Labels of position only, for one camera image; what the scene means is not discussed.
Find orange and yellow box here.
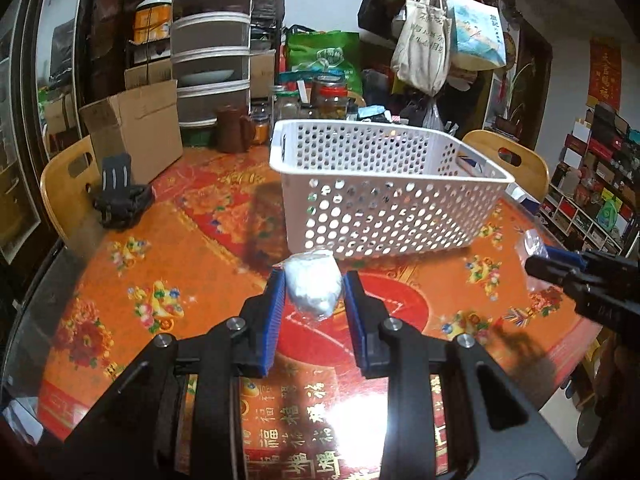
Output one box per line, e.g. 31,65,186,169
132,2,173,43

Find wooden chair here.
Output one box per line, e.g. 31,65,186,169
461,130,550,201
40,135,103,246

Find green shopping bag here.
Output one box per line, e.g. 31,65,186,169
285,27,363,96

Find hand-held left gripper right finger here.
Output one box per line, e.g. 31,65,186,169
342,270,576,480

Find small jar with orange contents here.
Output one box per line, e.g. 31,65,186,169
252,112,273,146

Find beige canvas tote bag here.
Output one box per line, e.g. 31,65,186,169
390,0,453,97

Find black phone stand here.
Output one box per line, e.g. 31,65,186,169
92,154,153,231

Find cluttered storage shelf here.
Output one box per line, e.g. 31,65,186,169
540,102,640,256

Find white perforated plastic basket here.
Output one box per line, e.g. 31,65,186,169
269,119,516,261

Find white soft packet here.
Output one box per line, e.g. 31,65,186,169
284,249,345,320

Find dark framed glass door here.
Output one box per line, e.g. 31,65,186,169
0,0,101,261

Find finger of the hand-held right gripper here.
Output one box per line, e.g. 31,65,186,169
542,247,588,271
525,255,582,287

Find glass jar with green lid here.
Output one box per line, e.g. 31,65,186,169
274,91,301,122

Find red floral printed tablecloth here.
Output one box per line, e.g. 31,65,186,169
37,145,603,480

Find blue printed tote bag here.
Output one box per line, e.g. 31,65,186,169
447,0,508,71

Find open cardboard box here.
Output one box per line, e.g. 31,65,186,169
79,79,185,186

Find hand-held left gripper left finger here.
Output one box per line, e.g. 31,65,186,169
62,267,288,480

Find clear plastic packet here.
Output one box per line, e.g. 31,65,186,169
515,229,563,293

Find red wall scroll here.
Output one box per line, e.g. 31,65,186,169
587,37,622,111

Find stacked grey storage drawers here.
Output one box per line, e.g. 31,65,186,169
170,0,255,133

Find glass jar with red lid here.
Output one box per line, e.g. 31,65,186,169
312,76,349,121

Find brown ceramic jug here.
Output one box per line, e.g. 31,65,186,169
215,105,257,154

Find white and blue paper bag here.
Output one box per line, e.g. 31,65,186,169
502,182,543,211

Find black plastic wrapped stack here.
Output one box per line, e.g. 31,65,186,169
250,0,286,41

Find clear hanging plastic bag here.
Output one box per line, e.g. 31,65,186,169
422,97,446,131

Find brown cardboard box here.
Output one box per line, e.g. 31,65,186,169
250,52,277,98

